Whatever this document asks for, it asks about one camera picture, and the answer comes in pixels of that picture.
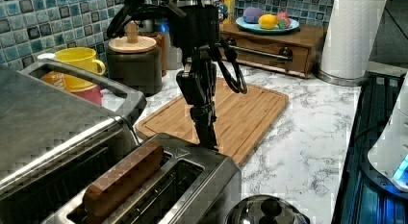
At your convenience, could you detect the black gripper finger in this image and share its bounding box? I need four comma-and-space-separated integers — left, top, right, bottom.
190, 102, 217, 151

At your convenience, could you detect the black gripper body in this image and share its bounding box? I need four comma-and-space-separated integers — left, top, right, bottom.
176, 46, 217, 110

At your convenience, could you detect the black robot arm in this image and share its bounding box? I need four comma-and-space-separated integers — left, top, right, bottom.
168, 0, 219, 151

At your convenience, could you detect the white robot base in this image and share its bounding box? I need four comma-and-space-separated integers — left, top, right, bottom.
368, 77, 408, 192

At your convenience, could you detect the stainless steel toaster oven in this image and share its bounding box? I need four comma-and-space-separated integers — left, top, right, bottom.
0, 61, 146, 224

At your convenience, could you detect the grey cylindrical container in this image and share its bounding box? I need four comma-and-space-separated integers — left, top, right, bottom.
166, 46, 182, 70

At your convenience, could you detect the bamboo cutting board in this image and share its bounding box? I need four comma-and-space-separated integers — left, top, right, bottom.
136, 78, 289, 166

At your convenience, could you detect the dark canister with wooden lid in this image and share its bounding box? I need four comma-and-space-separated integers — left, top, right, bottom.
107, 21, 163, 96

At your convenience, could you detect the purple toy fruit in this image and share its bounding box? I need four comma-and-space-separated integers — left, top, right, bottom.
242, 7, 264, 24

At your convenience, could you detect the yellow cereal box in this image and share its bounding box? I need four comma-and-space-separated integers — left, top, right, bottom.
221, 0, 235, 24

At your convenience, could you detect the yellow toy lemon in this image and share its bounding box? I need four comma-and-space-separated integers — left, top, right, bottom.
258, 13, 278, 30

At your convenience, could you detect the wooden drawer box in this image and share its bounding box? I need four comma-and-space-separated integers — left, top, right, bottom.
221, 23, 326, 79

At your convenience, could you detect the pink mug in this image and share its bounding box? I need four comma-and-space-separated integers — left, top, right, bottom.
73, 86, 103, 106

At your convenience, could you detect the pink toy fruit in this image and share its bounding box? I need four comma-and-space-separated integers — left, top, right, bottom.
276, 12, 291, 29

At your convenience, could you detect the light blue plate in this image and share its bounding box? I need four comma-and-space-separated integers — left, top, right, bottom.
236, 16, 299, 35

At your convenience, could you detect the steel pot lid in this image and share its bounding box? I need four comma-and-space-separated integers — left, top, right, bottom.
224, 194, 311, 224

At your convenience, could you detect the yellow mug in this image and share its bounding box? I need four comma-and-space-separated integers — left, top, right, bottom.
55, 47, 106, 91

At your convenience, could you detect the brown bread slice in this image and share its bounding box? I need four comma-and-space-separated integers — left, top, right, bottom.
83, 141, 164, 224

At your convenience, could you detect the orange cup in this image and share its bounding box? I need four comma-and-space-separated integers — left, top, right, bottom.
41, 71, 69, 90

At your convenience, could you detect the white small container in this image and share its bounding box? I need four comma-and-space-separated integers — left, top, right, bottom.
38, 53, 56, 62

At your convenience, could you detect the white paper towel roll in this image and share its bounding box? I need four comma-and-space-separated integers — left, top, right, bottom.
316, 0, 387, 87

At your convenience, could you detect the black cable loop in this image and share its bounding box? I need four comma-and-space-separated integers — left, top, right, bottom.
215, 37, 248, 95

